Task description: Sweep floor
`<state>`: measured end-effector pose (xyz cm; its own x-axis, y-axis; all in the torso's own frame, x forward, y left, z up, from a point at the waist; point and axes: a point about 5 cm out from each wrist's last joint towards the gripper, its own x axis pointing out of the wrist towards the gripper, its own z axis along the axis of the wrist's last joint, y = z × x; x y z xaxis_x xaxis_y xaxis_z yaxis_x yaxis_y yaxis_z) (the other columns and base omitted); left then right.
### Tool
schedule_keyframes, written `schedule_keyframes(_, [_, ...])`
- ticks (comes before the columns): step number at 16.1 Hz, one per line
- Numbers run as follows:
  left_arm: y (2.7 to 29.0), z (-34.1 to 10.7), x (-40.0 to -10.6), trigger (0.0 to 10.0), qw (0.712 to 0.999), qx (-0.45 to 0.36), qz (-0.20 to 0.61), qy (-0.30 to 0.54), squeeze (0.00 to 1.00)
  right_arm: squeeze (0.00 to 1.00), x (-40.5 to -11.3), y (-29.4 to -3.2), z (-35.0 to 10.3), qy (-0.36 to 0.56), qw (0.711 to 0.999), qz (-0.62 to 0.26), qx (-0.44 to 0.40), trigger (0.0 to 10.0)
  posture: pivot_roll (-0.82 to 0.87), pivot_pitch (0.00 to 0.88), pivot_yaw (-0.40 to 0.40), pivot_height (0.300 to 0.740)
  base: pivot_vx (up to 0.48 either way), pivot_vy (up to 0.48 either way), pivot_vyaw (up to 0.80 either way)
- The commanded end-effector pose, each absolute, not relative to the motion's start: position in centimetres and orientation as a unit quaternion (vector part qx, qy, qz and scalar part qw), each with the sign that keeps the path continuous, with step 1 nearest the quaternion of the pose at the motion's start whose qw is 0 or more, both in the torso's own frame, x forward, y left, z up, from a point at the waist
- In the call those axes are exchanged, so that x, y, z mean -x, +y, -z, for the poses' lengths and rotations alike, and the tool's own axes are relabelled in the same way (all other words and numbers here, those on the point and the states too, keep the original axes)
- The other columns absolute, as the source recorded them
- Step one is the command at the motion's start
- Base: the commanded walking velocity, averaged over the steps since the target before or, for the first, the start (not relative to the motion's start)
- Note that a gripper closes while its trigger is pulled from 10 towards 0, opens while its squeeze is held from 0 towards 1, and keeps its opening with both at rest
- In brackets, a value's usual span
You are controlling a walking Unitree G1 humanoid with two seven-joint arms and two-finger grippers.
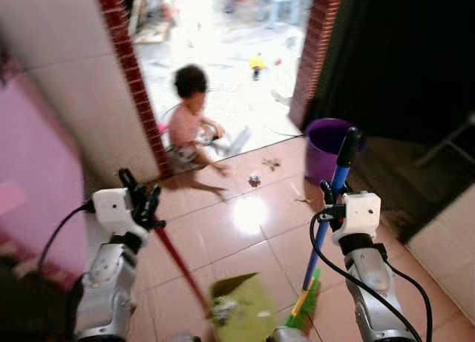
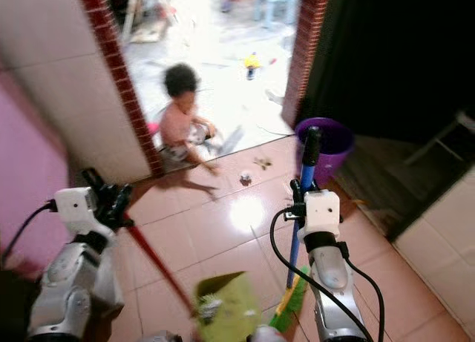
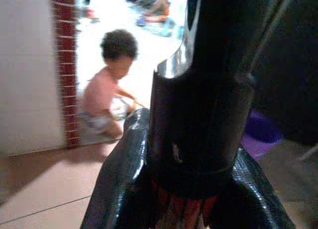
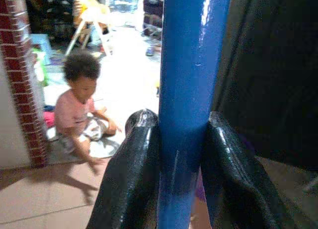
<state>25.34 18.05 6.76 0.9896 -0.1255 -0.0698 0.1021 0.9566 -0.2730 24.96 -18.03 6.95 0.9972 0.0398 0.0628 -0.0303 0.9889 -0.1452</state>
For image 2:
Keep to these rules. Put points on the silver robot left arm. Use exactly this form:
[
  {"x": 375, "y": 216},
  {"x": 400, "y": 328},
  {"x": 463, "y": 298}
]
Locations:
[{"x": 74, "y": 283}]

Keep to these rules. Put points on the purple plastic bucket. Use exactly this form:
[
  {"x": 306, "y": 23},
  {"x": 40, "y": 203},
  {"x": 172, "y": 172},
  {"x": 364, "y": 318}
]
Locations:
[{"x": 338, "y": 145}]

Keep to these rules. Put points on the small silver wrapper scrap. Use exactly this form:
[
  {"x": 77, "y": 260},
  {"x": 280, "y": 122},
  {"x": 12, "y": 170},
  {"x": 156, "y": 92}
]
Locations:
[{"x": 245, "y": 179}]

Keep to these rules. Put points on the pink sheet on fridge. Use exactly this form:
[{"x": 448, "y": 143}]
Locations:
[{"x": 30, "y": 171}]

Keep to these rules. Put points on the pink shoe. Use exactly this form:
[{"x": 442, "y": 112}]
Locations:
[{"x": 153, "y": 128}]

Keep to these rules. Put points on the curly haired small child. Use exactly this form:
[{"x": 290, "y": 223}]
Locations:
[{"x": 177, "y": 123}]

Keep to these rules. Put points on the grey robot right leg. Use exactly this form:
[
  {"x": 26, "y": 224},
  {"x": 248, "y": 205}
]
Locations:
[{"x": 267, "y": 335}]

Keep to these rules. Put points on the grey robot leg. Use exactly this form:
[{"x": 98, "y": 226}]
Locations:
[
  {"x": 267, "y": 335},
  {"x": 159, "y": 337}
]

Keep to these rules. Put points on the grey robot left leg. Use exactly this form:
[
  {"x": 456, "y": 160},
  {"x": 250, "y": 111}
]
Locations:
[{"x": 159, "y": 337}]

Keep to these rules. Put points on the small yellow toy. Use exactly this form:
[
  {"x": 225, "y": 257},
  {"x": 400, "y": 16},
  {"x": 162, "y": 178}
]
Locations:
[{"x": 253, "y": 62}]

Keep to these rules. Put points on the grey metal stand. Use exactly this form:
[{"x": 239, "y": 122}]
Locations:
[{"x": 441, "y": 134}]

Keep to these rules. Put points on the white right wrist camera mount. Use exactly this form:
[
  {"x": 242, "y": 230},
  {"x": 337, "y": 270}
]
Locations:
[{"x": 323, "y": 212}]

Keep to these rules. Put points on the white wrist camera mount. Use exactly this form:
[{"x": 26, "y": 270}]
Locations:
[
  {"x": 323, "y": 212},
  {"x": 76, "y": 207}
]

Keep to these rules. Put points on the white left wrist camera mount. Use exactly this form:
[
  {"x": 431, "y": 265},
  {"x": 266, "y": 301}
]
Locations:
[{"x": 76, "y": 207}]

